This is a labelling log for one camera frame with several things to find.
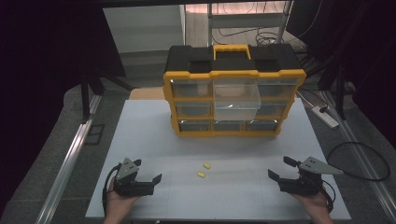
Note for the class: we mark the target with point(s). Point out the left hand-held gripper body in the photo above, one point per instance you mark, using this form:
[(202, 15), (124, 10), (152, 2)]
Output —
[(127, 174)]

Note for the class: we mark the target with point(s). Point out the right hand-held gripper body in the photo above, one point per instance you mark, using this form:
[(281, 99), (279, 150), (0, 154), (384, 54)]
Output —
[(306, 183)]

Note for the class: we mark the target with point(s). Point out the person's right hand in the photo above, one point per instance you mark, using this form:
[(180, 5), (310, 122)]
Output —
[(317, 207)]

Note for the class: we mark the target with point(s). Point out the person's left hand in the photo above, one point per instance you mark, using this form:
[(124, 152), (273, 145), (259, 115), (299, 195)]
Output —
[(116, 207)]

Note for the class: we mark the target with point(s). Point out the small yellow foam plug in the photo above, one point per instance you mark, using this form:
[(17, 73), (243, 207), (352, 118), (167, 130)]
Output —
[(206, 166), (201, 174)]

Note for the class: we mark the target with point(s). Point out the white power strip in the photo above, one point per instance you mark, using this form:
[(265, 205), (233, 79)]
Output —
[(327, 118)]

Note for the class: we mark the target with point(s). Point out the black plug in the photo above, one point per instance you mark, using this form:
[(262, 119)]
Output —
[(323, 109)]

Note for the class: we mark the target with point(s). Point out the wooden board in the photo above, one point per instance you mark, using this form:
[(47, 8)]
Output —
[(146, 94)]

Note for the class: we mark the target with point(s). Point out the large clear plastic drawer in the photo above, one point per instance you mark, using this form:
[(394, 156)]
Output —
[(236, 99)]

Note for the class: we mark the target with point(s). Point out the black metal stand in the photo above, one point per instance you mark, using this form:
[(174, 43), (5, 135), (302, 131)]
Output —
[(341, 93), (84, 96)]

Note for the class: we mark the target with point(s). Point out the group of small clear drawers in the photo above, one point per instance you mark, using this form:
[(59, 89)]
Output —
[(191, 88)]

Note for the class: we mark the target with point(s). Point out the yellow black organiser cabinet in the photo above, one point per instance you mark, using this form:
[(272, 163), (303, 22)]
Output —
[(230, 65)]

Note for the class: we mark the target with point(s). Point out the white background panel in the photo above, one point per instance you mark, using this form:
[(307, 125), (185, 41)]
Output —
[(143, 29)]

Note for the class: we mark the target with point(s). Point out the small black floor frame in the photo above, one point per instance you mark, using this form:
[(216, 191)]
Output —
[(95, 134)]

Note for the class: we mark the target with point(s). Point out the aluminium floor rail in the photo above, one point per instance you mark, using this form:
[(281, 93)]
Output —
[(68, 168), (367, 161)]

